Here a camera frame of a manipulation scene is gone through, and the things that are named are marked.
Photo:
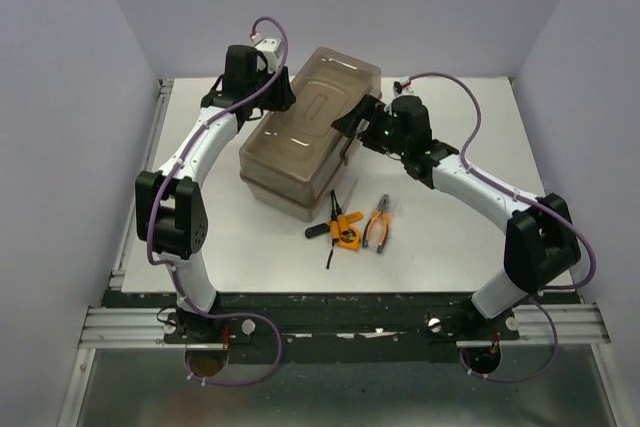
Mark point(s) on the orange handled pliers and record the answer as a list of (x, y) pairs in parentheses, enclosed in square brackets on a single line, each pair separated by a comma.
[(376, 232)]

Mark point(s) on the orange tape measure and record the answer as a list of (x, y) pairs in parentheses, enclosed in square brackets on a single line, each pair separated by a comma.
[(349, 239)]

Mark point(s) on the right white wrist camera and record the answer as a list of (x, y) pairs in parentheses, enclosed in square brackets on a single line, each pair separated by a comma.
[(402, 87)]

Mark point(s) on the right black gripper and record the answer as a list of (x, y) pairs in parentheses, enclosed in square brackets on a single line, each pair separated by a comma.
[(369, 108)]

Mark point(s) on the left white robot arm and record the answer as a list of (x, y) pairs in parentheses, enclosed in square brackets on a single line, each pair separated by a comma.
[(170, 213)]

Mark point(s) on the aluminium extrusion rail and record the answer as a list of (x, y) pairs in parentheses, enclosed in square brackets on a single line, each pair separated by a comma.
[(122, 328)]

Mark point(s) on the orange handled screwdriver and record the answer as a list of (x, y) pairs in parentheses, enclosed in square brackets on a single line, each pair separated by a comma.
[(339, 222), (331, 219)]

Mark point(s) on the small clear handled screwdriver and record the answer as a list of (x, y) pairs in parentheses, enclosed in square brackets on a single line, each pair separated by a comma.
[(348, 198)]

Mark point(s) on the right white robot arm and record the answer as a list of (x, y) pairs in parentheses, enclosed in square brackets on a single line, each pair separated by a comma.
[(539, 244)]

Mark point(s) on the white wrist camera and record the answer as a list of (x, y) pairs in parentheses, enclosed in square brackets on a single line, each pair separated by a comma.
[(270, 51), (402, 87)]

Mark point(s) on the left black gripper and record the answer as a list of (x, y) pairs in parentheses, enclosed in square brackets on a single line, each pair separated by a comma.
[(284, 97)]

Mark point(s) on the beige tool box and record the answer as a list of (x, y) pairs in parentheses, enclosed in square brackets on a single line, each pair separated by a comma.
[(293, 159)]

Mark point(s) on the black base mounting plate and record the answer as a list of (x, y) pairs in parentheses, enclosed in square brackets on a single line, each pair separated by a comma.
[(324, 328)]

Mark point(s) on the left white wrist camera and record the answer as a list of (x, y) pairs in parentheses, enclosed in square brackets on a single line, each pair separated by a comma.
[(270, 51)]

